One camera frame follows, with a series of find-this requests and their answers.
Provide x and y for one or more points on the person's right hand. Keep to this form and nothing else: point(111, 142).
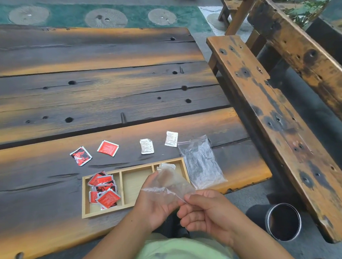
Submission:
point(216, 215)

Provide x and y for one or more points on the person's left hand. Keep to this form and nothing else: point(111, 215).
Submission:
point(153, 209)

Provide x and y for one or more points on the clear plastic zip bag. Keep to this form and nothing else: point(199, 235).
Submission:
point(172, 184)
point(201, 164)

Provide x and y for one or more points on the wooden three-compartment tray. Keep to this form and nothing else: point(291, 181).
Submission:
point(134, 184)

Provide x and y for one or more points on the pile of red sachets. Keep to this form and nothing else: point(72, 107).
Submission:
point(107, 198)

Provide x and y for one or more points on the white sachet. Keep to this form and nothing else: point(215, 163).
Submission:
point(146, 146)
point(171, 139)

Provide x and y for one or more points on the red black sachet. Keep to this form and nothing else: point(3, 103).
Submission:
point(81, 156)

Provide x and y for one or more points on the person's left forearm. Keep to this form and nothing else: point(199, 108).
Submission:
point(109, 250)

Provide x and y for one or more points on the person's light green shirt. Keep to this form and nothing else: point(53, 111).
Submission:
point(175, 257)

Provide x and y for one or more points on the black lined metal bin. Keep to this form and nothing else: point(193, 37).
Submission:
point(283, 222)

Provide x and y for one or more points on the long rustic wooden bench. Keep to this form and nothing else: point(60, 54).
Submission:
point(260, 103)

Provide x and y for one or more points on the round stone floor disc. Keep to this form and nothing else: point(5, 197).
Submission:
point(29, 15)
point(106, 18)
point(162, 16)

